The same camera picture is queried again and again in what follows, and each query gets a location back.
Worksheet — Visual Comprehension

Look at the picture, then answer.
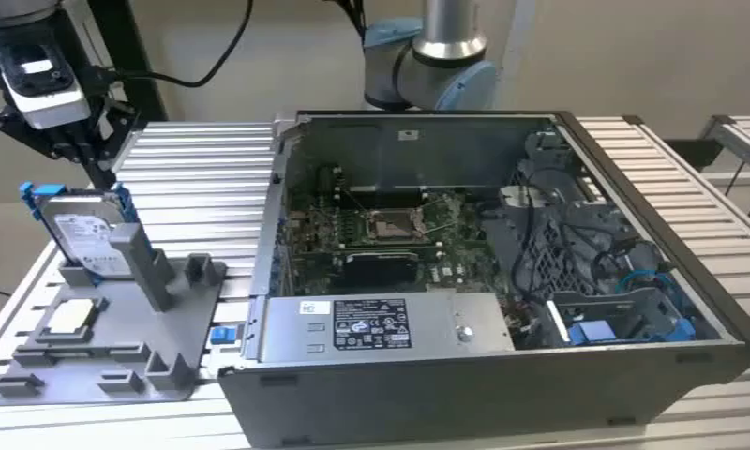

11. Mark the black cable bundle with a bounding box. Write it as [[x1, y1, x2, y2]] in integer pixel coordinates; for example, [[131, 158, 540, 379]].
[[331, 0, 371, 37]]

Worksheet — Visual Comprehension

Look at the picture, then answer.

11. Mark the black open PC case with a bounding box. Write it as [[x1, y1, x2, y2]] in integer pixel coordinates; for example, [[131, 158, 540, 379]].
[[216, 110, 750, 449]]

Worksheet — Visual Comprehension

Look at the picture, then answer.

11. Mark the thick black cable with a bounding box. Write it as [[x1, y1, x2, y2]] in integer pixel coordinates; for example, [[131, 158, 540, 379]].
[[92, 0, 255, 89]]

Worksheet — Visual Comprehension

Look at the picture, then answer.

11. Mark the blue wire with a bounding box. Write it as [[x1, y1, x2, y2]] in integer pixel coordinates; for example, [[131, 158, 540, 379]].
[[619, 269, 677, 301]]

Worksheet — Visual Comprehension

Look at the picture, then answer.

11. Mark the black frame post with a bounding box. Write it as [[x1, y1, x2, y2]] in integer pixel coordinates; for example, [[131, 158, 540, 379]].
[[80, 0, 169, 124]]

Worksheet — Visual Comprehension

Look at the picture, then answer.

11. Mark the grey power supply with label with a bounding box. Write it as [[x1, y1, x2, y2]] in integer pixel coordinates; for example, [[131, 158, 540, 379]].
[[259, 292, 517, 365]]

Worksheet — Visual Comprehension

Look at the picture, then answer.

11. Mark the black graphics card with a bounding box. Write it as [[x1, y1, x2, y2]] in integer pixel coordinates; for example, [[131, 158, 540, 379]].
[[343, 250, 421, 285]]

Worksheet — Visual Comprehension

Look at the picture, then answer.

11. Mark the black wire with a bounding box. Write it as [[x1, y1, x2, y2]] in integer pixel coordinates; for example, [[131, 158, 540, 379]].
[[512, 187, 658, 301]]

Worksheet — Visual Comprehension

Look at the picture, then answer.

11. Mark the silver CPU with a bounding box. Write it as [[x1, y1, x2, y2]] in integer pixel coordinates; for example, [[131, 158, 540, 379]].
[[43, 299, 105, 337]]

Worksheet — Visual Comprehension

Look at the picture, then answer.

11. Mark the metal socket cover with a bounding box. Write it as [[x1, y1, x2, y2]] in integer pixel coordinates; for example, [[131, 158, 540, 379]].
[[415, 191, 465, 236]]

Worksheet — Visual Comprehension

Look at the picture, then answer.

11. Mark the blue plastic carrier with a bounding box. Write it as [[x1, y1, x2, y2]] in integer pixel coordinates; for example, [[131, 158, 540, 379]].
[[568, 321, 619, 347]]

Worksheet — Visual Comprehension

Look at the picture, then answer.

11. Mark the hard disk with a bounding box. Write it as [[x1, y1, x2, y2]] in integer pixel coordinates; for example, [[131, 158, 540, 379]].
[[17, 182, 143, 283]]

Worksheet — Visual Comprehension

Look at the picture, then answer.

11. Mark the green motherboard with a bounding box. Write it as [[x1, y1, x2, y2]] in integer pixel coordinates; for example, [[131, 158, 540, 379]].
[[280, 163, 496, 296]]

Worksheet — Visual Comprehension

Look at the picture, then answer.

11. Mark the grey plastic parts rack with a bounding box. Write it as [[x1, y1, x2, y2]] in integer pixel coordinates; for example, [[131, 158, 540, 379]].
[[0, 222, 231, 407]]

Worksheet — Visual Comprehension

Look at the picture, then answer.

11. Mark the grey metal disk bay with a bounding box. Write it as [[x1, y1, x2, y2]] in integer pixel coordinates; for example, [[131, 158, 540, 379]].
[[547, 285, 696, 348]]

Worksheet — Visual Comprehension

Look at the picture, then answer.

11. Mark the thin metal locking lever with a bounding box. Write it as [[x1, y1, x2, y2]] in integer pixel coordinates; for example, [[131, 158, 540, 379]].
[[343, 187, 377, 215]]

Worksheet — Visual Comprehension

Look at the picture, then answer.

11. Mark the CPU socket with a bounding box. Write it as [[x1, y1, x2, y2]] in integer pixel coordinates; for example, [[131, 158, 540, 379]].
[[365, 205, 431, 245]]

